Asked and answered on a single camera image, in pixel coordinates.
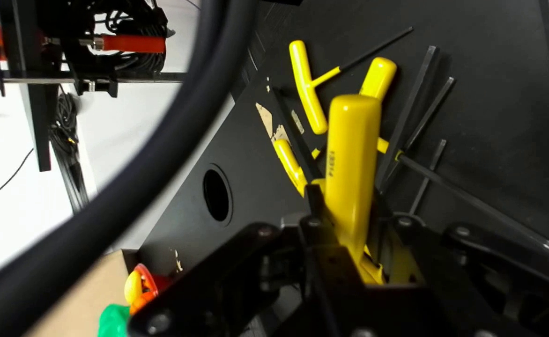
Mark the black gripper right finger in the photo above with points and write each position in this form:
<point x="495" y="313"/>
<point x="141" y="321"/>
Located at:
<point x="486" y="287"/>

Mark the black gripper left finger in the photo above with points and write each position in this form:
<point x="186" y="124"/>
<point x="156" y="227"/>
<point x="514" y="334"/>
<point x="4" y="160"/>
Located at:
<point x="242" y="281"/>

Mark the orange toy bowl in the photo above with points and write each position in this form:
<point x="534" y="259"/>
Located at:
<point x="150" y="287"/>

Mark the yellow toy fruit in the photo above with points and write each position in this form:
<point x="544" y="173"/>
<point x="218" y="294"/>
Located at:
<point x="131" y="289"/>

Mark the green toy vegetable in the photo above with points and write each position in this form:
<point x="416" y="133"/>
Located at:
<point x="115" y="321"/>

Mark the brown cardboard board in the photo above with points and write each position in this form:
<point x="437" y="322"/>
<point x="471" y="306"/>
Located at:
<point x="73" y="306"/>

